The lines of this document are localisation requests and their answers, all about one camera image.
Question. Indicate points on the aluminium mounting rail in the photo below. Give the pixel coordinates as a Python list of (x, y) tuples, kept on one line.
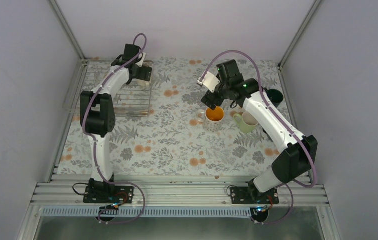
[(174, 191)]

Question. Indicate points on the dark teal mug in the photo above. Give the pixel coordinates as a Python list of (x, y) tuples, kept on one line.
[(275, 96)]

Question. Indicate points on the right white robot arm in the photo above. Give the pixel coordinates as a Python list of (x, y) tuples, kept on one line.
[(297, 151)]

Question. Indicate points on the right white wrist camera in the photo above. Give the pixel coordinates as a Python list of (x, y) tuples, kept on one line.
[(210, 81)]

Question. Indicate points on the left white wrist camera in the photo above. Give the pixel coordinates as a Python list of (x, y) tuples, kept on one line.
[(141, 60)]

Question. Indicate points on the floral patterned tablecloth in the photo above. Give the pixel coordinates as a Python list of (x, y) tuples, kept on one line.
[(170, 140)]

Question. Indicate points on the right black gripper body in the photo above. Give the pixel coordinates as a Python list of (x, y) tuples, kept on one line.
[(217, 102)]

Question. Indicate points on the beige brown mug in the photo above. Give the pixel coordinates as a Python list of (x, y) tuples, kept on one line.
[(143, 83)]

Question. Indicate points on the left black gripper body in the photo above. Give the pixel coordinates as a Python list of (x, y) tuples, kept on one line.
[(141, 75)]

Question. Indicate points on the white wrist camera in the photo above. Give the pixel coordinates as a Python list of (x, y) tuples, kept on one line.
[(210, 81), (141, 60)]

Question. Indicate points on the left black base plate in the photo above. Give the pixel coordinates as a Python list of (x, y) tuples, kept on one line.
[(114, 196)]

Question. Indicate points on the light green cup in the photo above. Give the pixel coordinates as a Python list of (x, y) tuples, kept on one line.
[(245, 122)]

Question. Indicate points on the clear acrylic dish rack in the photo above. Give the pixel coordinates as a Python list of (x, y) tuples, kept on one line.
[(131, 100)]

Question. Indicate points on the white patterned cup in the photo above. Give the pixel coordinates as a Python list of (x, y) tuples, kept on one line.
[(211, 118)]

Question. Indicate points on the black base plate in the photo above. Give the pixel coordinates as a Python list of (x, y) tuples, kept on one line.
[(247, 196), (114, 196)]

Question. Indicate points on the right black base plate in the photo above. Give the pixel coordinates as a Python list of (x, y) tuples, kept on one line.
[(247, 196)]

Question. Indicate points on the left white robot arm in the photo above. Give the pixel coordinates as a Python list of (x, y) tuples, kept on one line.
[(98, 117)]

